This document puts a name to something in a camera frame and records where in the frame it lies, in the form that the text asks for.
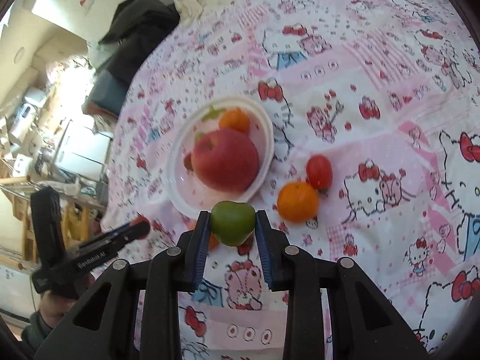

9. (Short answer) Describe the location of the pink strawberry pattern plate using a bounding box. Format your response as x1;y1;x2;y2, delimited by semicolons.
163;96;274;219

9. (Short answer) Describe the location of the small green lime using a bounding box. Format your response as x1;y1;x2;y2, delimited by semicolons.
210;201;256;247

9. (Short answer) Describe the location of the Hello Kitty bed sheet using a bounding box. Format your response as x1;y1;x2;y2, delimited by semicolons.
102;0;479;355

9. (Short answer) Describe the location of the large orange tangerine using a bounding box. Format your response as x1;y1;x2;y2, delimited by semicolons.
277;181;320;223

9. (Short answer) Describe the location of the red yellow apple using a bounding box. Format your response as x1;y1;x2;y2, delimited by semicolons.
191;128;260;193

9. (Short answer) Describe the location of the black clothing pile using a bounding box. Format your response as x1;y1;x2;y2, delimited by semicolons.
98;0;180;86

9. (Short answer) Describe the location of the person left hand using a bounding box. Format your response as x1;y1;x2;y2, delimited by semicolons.
38;290;77;328

